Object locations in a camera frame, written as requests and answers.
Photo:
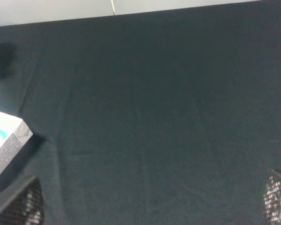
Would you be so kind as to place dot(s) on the black tablecloth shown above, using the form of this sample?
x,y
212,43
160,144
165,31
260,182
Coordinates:
x,y
163,118

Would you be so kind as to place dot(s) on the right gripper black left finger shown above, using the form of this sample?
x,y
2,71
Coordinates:
x,y
22,203

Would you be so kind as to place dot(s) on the white milk carton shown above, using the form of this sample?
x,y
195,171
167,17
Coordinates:
x,y
14,134

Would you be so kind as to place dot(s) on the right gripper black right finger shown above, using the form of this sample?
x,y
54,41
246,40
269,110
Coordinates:
x,y
272,198

